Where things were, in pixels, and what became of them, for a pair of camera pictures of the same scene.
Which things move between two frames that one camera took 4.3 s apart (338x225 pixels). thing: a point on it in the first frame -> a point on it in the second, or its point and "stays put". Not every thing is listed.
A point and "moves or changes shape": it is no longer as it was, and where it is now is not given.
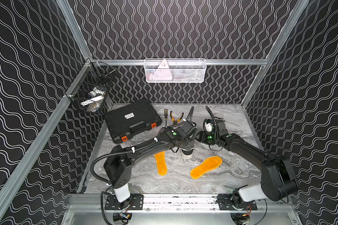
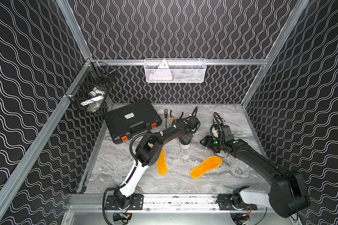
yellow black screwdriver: (165, 115) stays put
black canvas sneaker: (186, 154) moves or changes shape
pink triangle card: (164, 64) stays put
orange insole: (207, 164) stays put
